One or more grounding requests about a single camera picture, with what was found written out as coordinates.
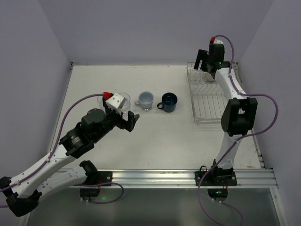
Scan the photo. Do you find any brown banded cup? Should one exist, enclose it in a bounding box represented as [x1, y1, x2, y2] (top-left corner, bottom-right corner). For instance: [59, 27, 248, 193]
[205, 73, 215, 82]

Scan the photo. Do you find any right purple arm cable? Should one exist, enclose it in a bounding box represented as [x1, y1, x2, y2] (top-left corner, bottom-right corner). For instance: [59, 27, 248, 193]
[209, 35, 280, 142]

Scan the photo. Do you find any white ceramic footed cup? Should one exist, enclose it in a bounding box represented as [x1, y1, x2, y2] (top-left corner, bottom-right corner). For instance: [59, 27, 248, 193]
[135, 91, 154, 112]

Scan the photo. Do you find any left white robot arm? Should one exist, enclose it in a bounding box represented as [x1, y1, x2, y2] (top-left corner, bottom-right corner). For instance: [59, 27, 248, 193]
[0, 108, 140, 217]

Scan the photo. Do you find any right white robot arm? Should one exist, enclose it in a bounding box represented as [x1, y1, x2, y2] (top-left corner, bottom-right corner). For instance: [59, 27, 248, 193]
[194, 40, 258, 186]

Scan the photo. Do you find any dark blue mug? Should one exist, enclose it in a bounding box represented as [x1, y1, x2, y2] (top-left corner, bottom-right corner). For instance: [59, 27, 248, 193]
[157, 92, 178, 113]

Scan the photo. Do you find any aluminium mounting rail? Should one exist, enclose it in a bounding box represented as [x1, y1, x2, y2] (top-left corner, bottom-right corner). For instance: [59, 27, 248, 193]
[99, 169, 278, 189]

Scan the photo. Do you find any wire dish rack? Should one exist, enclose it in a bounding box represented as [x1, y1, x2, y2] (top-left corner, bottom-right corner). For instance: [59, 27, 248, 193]
[186, 60, 245, 124]

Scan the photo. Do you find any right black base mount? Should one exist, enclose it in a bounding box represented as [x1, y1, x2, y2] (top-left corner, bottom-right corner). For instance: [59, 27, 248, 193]
[194, 160, 238, 202]

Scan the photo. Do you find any clear faceted glass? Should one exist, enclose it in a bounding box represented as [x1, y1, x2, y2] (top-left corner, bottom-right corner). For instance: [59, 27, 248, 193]
[119, 92, 131, 113]

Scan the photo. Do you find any clear glass rack back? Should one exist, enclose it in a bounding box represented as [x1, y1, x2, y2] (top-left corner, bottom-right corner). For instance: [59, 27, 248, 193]
[190, 69, 205, 83]

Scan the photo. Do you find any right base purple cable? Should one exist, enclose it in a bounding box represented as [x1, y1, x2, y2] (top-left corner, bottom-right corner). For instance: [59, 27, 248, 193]
[197, 141, 244, 226]

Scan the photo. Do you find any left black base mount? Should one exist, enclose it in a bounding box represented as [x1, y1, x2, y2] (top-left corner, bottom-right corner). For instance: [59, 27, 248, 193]
[79, 161, 112, 200]

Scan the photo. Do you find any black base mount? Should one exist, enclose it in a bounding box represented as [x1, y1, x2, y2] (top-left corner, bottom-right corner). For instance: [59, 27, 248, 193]
[79, 161, 112, 200]
[194, 160, 238, 202]

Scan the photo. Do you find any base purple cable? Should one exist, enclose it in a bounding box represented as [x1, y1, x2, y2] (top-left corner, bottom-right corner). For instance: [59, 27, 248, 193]
[81, 181, 125, 203]
[197, 141, 244, 226]

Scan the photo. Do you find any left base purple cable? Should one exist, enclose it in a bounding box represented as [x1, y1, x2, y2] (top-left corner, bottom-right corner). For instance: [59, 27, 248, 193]
[81, 181, 125, 203]

